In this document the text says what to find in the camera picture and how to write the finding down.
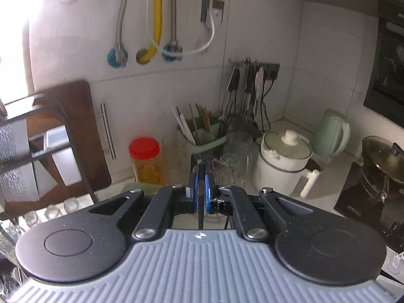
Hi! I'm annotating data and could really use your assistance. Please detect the red lid plastic jar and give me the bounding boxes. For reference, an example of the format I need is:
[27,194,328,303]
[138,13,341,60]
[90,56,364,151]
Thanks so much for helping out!
[128,137,165,186]

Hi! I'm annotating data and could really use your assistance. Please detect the white electric cooking pot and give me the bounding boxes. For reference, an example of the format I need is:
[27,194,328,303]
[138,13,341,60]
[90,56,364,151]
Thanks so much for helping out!
[252,129,321,198]

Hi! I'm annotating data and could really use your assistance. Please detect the white wall plug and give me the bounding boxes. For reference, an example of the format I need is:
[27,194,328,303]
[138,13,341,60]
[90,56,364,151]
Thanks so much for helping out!
[201,0,225,28]

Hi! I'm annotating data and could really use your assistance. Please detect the black induction cooktop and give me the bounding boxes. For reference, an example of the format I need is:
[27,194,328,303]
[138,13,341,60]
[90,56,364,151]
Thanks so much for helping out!
[334,161,404,255]

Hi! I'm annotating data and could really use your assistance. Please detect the green plastic basket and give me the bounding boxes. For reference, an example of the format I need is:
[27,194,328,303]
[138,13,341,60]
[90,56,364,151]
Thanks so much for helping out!
[121,181,165,195]

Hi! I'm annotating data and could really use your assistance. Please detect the textured steel cleaver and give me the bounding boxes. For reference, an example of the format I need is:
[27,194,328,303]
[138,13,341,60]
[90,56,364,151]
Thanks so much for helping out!
[0,121,34,204]

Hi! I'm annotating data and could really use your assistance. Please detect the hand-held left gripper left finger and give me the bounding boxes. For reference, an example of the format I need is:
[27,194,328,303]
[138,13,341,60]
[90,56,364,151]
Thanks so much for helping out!
[80,172,200,243]

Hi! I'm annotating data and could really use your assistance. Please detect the small clear glass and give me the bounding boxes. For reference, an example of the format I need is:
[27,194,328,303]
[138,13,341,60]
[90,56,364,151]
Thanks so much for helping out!
[24,210,41,228]
[63,196,80,214]
[43,204,61,222]

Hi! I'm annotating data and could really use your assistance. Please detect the black range hood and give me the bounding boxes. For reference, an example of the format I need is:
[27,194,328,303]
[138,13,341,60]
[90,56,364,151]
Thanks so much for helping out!
[363,0,404,124]

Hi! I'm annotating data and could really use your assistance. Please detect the brown wooden cutting board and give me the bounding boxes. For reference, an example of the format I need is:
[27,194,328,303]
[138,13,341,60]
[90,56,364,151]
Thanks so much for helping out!
[0,80,113,210]

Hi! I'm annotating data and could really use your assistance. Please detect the braided metal hose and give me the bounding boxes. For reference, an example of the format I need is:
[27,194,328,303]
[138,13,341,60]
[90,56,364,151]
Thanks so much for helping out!
[97,0,131,58]
[170,0,219,54]

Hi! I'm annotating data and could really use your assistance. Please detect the yellow wall pipe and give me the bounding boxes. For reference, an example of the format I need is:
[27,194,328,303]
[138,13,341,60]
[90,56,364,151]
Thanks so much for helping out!
[136,0,164,64]

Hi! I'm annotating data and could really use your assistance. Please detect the row of hanging kitchen tools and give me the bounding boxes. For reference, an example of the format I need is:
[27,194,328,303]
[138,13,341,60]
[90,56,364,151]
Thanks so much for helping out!
[220,57,269,131]

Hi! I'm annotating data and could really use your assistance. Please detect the blue wall cap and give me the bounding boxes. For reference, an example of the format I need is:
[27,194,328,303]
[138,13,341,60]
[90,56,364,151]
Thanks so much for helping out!
[107,47,129,69]
[162,45,184,62]

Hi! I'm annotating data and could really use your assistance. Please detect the white rack cup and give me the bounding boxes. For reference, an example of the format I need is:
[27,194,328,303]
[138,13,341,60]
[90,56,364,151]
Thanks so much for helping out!
[44,125,78,187]

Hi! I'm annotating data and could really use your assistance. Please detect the tall clear glass jar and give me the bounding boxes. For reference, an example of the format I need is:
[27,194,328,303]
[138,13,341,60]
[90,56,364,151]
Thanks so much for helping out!
[225,130,256,165]

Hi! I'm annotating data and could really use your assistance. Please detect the white cable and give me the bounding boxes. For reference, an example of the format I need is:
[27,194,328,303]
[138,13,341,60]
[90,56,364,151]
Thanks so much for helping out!
[143,0,217,57]

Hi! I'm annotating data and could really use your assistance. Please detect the green utensil holder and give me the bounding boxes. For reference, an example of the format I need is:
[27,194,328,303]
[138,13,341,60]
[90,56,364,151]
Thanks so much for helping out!
[185,118,228,165]

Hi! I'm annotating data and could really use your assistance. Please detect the steel bar handle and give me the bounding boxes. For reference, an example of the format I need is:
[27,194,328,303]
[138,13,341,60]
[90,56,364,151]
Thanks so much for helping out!
[100,103,117,160]

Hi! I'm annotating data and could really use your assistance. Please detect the white handled scissors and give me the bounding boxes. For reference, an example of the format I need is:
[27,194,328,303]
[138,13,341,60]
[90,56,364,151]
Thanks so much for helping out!
[254,66,266,103]

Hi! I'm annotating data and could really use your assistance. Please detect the clear stemmed glass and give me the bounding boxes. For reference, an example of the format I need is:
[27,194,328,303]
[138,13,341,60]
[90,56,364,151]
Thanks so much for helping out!
[217,153,242,185]
[235,151,256,184]

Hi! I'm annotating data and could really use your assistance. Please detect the black power cable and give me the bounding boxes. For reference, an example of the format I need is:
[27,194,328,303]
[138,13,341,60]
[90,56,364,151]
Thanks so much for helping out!
[259,79,276,131]

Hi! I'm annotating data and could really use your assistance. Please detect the printed bowl brown contents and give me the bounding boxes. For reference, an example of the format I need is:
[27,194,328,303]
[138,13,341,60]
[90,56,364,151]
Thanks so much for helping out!
[308,157,326,171]

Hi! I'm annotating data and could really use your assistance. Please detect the wok with glass lid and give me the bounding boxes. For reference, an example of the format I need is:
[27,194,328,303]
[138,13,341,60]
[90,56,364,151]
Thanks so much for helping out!
[361,135,404,198]

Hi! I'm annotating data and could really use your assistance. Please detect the pale green electric kettle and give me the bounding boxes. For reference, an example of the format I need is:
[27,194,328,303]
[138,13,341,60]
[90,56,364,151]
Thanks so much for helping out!
[312,108,351,165]

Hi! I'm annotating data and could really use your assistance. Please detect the black chopstick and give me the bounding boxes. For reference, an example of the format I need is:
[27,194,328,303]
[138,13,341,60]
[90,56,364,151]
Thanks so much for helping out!
[197,160,206,230]

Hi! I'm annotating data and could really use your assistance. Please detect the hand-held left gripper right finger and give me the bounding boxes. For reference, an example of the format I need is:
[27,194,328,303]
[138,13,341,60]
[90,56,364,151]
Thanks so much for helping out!
[205,173,321,243]

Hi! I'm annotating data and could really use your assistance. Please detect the dark wall socket panel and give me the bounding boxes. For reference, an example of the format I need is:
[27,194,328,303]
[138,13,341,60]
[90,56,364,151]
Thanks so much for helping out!
[263,63,281,82]

